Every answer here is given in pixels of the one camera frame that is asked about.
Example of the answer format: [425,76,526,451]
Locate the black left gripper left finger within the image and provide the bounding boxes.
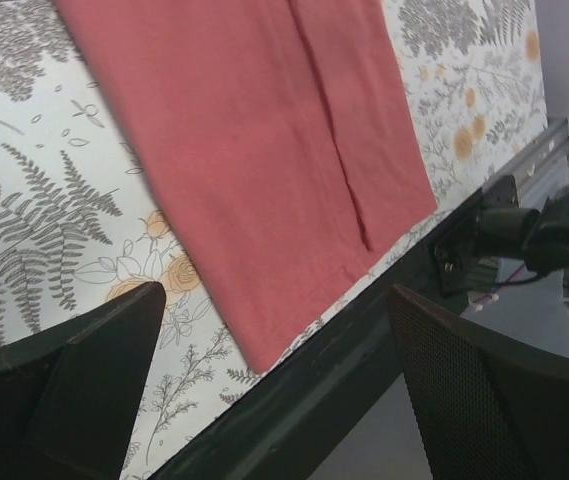
[0,282,165,479]

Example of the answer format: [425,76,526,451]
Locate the aluminium front frame rail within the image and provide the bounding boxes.
[482,118,569,209]

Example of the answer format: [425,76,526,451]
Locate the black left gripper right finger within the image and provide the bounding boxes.
[389,285,569,479]

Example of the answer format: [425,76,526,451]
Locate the pink t shirt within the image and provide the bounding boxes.
[56,1,436,373]

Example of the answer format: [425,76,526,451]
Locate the floral patterned table mat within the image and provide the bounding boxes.
[0,1,547,479]

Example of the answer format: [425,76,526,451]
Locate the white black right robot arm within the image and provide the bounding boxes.
[473,185,569,275]

